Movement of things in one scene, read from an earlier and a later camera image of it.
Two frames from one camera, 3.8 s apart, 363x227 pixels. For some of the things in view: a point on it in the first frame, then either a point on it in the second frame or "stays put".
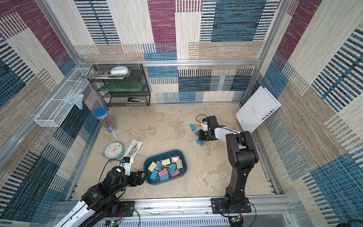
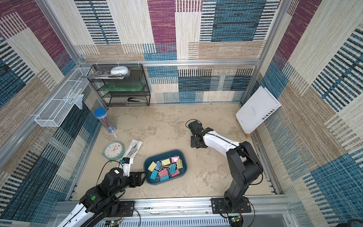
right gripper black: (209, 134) -> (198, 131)
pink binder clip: (175, 159) stays put
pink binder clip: (163, 173) stays put
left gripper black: (134, 182) stays put
